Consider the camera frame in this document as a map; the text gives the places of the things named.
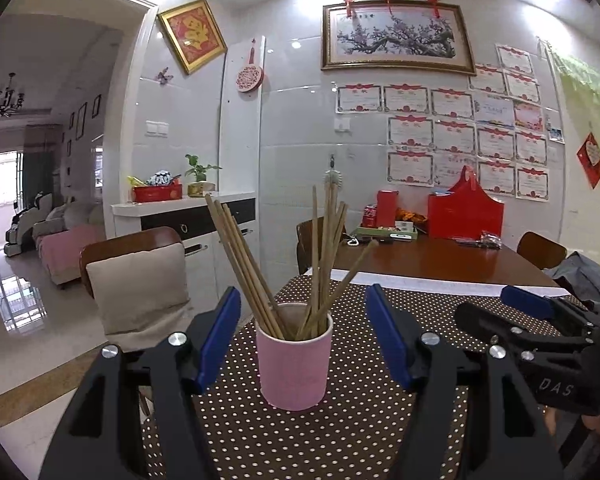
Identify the small wall photo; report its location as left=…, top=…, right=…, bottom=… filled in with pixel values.
left=547, top=110, right=565, bottom=143

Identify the red gift bag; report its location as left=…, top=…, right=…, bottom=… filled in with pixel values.
left=427, top=165, right=505, bottom=240

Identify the wall of award certificates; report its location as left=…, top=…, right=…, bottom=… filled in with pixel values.
left=336, top=44, right=551, bottom=202

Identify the black chandelier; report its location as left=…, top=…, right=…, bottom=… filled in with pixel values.
left=0, top=72, right=26, bottom=118

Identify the bunch of wooden chopsticks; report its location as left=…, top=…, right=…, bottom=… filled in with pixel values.
left=205, top=182, right=380, bottom=341

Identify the grey curtain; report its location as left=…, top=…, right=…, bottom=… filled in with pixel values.
left=21, top=125, right=56, bottom=211

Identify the person's right hand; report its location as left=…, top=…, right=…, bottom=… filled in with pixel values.
left=545, top=406, right=600, bottom=443

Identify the pink cup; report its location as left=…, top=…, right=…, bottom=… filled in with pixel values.
left=255, top=302, right=333, bottom=411

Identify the grey jacket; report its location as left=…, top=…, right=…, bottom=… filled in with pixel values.
left=550, top=252, right=600, bottom=311

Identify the potted green plant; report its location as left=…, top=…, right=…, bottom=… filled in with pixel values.
left=184, top=154, right=222, bottom=197

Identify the green tray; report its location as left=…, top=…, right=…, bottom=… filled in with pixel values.
left=355, top=225, right=418, bottom=241

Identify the red diamond wall ornament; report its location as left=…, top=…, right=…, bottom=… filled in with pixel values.
left=576, top=132, right=600, bottom=190

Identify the brown chair with beige cushion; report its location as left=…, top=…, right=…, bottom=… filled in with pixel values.
left=86, top=242, right=201, bottom=356

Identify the gold framed red picture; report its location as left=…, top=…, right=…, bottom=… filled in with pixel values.
left=157, top=0, right=228, bottom=76

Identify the round red hanging ornament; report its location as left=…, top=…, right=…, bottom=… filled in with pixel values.
left=236, top=37, right=266, bottom=93

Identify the framed plum blossom painting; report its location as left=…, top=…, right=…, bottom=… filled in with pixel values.
left=321, top=1, right=476, bottom=77

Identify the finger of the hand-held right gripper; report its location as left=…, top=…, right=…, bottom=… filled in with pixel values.
left=500, top=285, right=600, bottom=334
left=454, top=301, right=597, bottom=362

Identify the white sideboard cabinet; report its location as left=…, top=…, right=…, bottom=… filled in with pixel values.
left=111, top=191, right=257, bottom=301

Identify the green wall poster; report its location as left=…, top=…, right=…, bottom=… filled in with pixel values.
left=547, top=42, right=600, bottom=113

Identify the red basket on cabinet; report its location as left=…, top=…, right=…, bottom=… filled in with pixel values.
left=132, top=184, right=183, bottom=203

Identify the red box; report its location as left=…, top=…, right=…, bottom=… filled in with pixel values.
left=376, top=190, right=400, bottom=228

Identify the brown wooden dining chair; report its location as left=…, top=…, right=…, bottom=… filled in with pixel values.
left=79, top=226, right=186, bottom=286
left=296, top=220, right=348, bottom=276
left=516, top=231, right=568, bottom=271

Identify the grey massage chair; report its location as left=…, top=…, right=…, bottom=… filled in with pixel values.
left=5, top=192, right=53, bottom=258

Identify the hanging grey brush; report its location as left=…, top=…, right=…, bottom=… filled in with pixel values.
left=324, top=155, right=343, bottom=186

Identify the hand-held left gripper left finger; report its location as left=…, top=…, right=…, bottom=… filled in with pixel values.
left=39, top=286, right=242, bottom=480

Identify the sofa with pink blanket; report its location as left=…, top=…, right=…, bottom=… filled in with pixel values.
left=32, top=202, right=106, bottom=288

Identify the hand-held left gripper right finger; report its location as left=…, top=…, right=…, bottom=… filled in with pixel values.
left=365, top=284, right=563, bottom=480

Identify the brown polka dot tablecloth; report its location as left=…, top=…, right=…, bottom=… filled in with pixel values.
left=140, top=275, right=596, bottom=480

